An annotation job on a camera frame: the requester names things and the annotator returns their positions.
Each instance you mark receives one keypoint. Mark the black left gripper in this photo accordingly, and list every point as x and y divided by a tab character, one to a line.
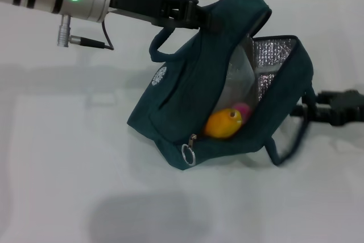
142	2

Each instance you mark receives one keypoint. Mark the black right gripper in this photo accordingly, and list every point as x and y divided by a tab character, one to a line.
351	109

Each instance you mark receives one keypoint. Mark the dark teal lunch bag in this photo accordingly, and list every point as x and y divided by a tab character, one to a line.
193	83

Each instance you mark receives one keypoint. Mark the clear lunch box blue lid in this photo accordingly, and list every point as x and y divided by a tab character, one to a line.
241	83

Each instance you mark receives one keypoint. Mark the pink toy peach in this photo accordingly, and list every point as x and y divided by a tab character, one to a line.
244	110

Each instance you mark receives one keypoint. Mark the yellow banana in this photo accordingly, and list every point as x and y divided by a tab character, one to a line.
221	125

